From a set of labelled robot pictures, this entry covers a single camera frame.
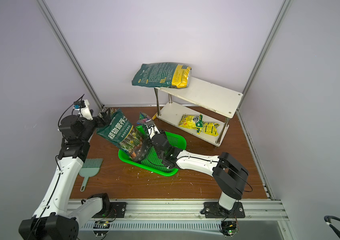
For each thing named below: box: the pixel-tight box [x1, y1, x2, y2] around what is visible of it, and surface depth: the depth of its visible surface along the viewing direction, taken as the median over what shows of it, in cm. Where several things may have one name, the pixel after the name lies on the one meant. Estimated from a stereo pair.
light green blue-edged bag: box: [136, 111, 152, 125], surface depth 89 cm
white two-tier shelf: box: [154, 77, 244, 147], surface depth 85 cm
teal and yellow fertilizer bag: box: [131, 62, 192, 89], surface depth 83 cm
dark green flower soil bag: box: [96, 108, 143, 159], surface depth 83 cm
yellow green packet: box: [178, 113, 203, 135], surface depth 97 cm
